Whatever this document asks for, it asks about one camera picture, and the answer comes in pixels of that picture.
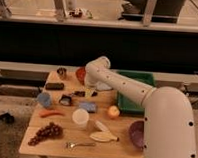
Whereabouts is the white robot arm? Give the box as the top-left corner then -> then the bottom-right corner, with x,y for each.
84,57 -> 197,158

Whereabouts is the white paper cup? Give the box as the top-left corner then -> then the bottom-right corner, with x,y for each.
71,108 -> 90,129

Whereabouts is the small metal cup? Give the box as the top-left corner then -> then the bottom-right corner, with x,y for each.
57,67 -> 67,80

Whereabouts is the blue cup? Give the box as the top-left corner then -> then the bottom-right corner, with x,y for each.
36,92 -> 51,108

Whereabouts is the white grey cloth piece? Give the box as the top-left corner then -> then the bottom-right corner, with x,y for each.
96,83 -> 112,92

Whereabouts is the blue sponge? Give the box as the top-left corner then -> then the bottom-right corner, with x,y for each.
79,102 -> 97,113

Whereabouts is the red bowl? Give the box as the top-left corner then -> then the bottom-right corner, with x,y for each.
76,67 -> 86,85

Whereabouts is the orange apple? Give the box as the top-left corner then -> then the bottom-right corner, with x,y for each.
107,105 -> 120,119

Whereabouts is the wooden table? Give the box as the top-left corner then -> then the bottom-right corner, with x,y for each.
20,72 -> 144,158

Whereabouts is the black rectangular block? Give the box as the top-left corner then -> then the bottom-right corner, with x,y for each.
45,82 -> 64,90

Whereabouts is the green plastic tray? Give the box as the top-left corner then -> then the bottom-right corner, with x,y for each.
116,70 -> 155,116

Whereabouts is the beige banana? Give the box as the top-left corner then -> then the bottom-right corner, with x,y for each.
89,120 -> 121,144

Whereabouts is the orange carrot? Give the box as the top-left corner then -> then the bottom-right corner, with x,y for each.
39,110 -> 64,118

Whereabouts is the purple grape bunch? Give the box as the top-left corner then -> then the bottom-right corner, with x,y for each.
28,122 -> 63,146

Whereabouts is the metal spoon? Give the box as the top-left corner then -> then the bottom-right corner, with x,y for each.
66,142 -> 96,149

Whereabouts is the purple bowl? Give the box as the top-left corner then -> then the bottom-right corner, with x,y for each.
129,121 -> 144,150

